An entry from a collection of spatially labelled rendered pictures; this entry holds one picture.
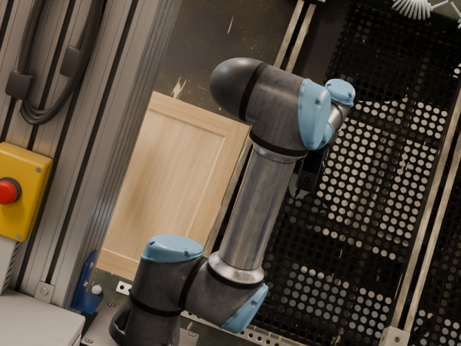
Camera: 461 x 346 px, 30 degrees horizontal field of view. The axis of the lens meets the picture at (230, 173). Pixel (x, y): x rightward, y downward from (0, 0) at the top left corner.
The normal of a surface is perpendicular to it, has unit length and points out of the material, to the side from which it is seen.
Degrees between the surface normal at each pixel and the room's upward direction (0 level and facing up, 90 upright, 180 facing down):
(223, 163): 57
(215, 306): 97
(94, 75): 90
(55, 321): 0
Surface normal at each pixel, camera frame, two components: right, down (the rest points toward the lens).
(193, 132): 0.08, -0.30
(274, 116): -0.41, 0.29
